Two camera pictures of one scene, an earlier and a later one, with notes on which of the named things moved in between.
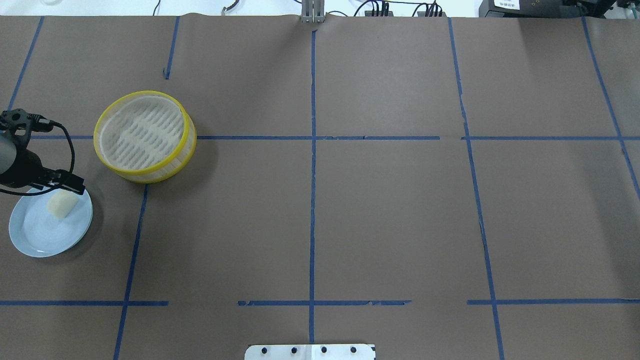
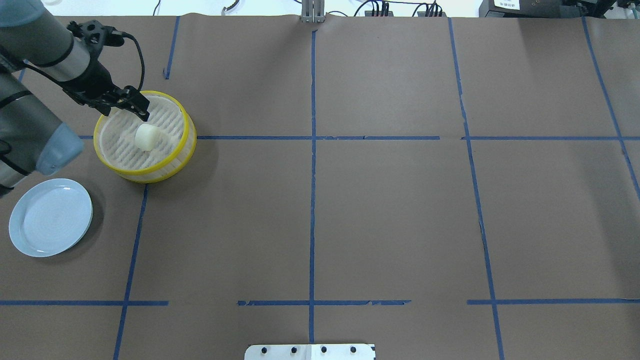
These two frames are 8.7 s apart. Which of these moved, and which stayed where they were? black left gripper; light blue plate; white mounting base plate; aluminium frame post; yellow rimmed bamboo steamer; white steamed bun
Moved: black left gripper; white steamed bun
Stayed: light blue plate; white mounting base plate; aluminium frame post; yellow rimmed bamboo steamer
